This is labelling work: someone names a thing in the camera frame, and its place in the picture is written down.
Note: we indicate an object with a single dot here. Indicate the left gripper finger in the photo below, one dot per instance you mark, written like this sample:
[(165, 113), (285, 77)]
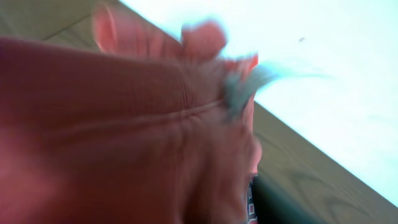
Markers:
[(275, 206)]

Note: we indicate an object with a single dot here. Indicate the red t-shirt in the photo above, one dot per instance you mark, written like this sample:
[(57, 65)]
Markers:
[(142, 131)]

